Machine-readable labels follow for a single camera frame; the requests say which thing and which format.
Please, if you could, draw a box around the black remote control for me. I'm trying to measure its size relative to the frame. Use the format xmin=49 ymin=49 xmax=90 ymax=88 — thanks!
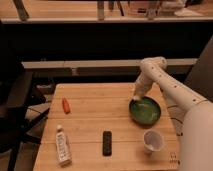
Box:
xmin=102 ymin=131 xmax=112 ymax=156

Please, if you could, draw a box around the orange carrot toy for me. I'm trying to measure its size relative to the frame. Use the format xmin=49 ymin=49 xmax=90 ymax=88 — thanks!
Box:
xmin=62 ymin=98 xmax=70 ymax=114

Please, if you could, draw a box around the dark cabinet panel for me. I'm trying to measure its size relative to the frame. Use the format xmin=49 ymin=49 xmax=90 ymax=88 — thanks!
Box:
xmin=185 ymin=36 xmax=213 ymax=102

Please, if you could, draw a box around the white plastic bottle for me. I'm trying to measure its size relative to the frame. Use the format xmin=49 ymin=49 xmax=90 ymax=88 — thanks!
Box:
xmin=56 ymin=125 xmax=71 ymax=167

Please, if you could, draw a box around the white plastic cup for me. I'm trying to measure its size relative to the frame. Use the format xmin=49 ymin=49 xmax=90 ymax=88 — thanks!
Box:
xmin=143 ymin=129 xmax=164 ymax=155

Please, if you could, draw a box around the metal rail beam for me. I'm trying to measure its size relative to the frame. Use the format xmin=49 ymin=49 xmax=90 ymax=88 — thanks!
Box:
xmin=22 ymin=58 xmax=197 ymax=69

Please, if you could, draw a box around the black office chair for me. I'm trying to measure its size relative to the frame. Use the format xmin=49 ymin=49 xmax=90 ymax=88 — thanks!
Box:
xmin=0 ymin=20 xmax=49 ymax=171

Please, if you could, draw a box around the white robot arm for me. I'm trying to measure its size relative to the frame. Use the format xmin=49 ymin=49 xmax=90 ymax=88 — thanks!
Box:
xmin=133 ymin=57 xmax=213 ymax=171

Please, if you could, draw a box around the green ceramic bowl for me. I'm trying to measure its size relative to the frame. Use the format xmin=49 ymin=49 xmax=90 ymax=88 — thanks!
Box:
xmin=129 ymin=96 xmax=161 ymax=126

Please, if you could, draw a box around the black cable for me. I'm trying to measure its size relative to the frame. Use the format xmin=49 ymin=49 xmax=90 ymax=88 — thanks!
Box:
xmin=166 ymin=105 xmax=184 ymax=138

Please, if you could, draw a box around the white sponge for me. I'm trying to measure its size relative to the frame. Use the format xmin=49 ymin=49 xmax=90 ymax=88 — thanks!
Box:
xmin=133 ymin=96 xmax=140 ymax=101

